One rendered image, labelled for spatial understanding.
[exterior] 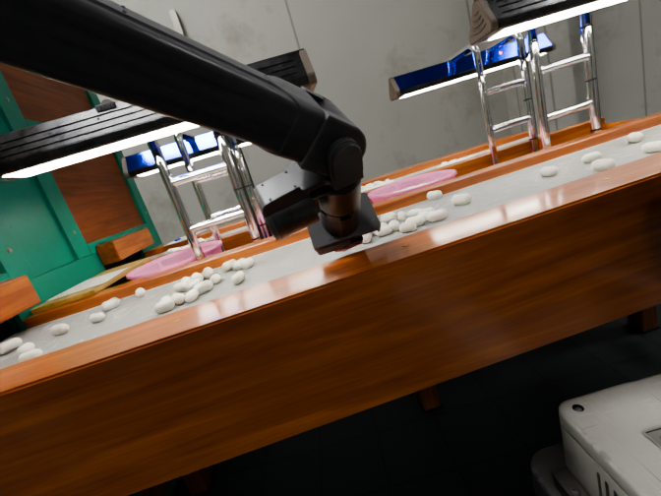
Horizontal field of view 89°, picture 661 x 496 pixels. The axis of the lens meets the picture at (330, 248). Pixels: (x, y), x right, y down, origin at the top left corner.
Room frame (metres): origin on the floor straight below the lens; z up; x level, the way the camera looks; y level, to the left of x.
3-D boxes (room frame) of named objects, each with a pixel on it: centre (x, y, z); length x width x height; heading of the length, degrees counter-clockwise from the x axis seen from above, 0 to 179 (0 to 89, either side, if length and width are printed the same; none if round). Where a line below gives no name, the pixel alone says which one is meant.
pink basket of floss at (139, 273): (0.96, 0.43, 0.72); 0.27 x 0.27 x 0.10
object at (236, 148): (1.17, 0.27, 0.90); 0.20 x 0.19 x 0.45; 94
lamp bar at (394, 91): (1.31, -0.69, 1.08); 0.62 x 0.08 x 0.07; 94
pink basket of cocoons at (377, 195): (1.01, -0.29, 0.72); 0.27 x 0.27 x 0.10
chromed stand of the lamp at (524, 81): (1.23, -0.70, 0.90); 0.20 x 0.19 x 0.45; 94
